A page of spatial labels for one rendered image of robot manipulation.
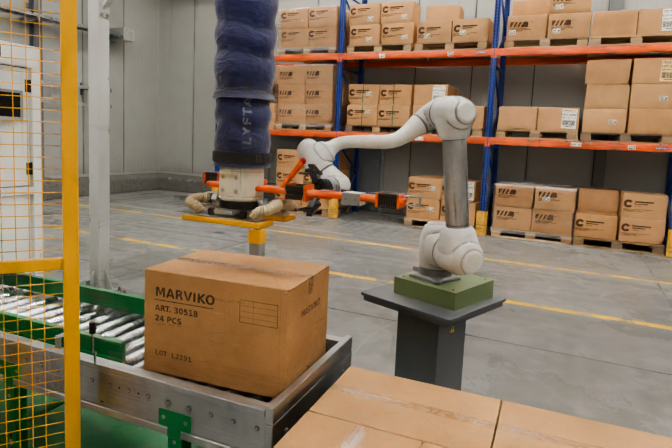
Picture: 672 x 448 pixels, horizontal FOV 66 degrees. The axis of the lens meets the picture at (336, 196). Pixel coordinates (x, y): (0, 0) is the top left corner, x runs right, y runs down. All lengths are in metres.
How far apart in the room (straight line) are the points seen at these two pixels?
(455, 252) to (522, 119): 6.73
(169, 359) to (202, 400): 0.28
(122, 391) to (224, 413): 0.44
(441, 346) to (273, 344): 0.91
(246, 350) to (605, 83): 7.62
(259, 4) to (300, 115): 8.07
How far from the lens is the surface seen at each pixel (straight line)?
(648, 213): 8.91
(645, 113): 8.86
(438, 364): 2.53
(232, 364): 2.01
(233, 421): 1.90
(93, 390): 2.29
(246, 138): 1.95
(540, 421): 2.05
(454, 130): 2.19
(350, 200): 1.83
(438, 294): 2.39
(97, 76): 4.90
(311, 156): 2.21
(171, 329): 2.11
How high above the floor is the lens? 1.47
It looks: 6 degrees down
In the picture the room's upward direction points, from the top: 3 degrees clockwise
